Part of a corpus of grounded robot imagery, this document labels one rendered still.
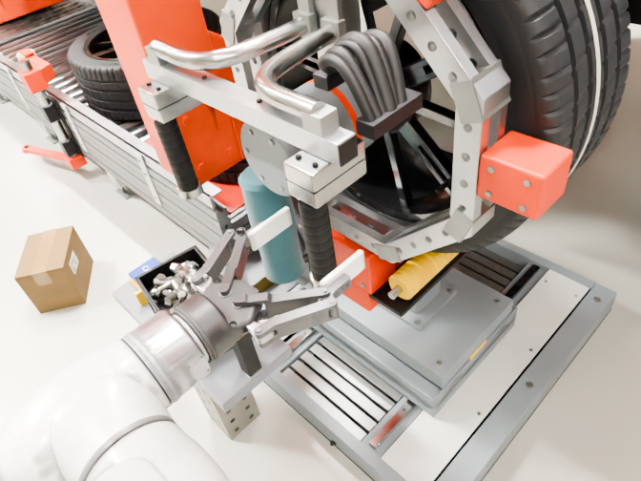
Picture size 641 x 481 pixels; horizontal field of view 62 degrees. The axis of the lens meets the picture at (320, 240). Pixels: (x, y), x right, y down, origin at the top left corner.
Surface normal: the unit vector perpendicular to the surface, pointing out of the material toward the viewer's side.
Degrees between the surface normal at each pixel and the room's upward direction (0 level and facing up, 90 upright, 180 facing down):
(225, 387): 0
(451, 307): 0
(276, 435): 0
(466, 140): 90
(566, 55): 68
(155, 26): 90
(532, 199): 90
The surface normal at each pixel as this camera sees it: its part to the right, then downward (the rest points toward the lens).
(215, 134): 0.69, 0.42
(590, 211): -0.12, -0.72
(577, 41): 0.59, 0.09
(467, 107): -0.70, 0.55
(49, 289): 0.19, 0.65
